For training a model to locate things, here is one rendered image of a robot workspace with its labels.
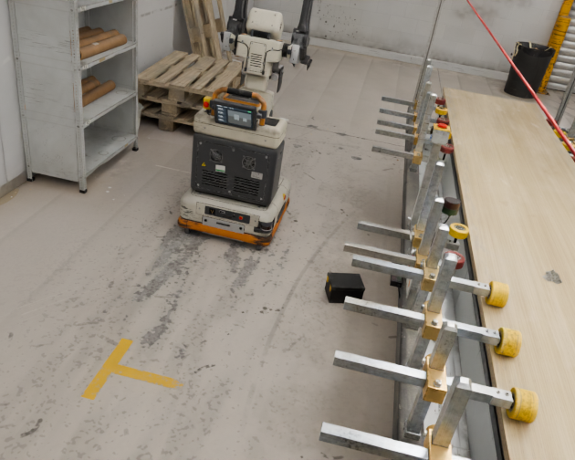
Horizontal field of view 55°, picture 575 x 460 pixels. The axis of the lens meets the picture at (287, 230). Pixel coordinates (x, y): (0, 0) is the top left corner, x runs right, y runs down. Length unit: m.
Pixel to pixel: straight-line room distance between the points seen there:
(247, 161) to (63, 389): 1.66
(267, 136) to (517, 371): 2.10
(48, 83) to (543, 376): 3.34
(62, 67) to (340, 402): 2.66
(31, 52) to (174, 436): 2.60
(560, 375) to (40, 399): 2.03
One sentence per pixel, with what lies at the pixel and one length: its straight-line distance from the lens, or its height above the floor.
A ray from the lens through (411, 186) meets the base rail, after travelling 3.20.
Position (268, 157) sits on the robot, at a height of 0.64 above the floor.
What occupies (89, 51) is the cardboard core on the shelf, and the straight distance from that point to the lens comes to 4.10.
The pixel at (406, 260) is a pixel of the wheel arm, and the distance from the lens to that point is 2.19.
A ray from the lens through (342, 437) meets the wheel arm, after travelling 1.33.
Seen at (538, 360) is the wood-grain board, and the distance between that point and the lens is 1.85.
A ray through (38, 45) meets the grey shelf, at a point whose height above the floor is 0.99.
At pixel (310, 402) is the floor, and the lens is 2.70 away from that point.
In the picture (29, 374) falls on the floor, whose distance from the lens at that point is 2.82.
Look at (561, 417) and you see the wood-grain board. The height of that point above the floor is 0.90.
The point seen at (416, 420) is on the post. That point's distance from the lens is 1.69.
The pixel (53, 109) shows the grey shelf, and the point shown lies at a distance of 4.08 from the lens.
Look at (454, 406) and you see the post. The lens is 1.29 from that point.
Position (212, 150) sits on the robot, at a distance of 3.48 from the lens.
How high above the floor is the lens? 1.96
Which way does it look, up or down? 30 degrees down
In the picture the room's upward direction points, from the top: 9 degrees clockwise
